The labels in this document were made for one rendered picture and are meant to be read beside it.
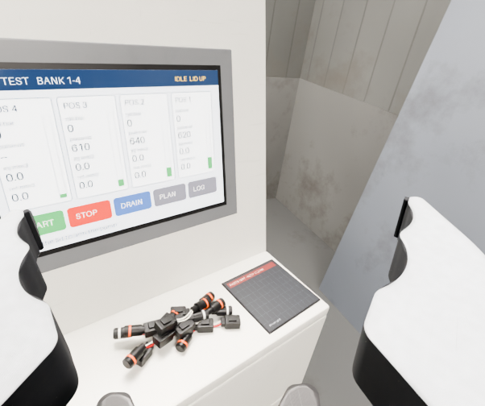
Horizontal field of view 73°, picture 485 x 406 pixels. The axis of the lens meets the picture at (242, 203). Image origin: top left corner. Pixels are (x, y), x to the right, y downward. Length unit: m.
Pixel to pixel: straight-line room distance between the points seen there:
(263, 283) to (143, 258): 0.28
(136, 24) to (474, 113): 1.41
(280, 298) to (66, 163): 0.50
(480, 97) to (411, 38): 0.63
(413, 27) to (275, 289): 1.73
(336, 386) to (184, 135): 1.52
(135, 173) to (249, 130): 0.27
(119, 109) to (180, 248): 0.30
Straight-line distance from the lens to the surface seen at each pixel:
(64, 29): 0.59
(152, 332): 0.64
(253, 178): 0.77
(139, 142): 0.61
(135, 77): 0.61
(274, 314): 0.72
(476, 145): 1.68
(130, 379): 0.63
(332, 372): 1.92
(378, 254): 1.93
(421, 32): 2.14
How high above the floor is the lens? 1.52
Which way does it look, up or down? 31 degrees down
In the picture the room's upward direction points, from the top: 8 degrees clockwise
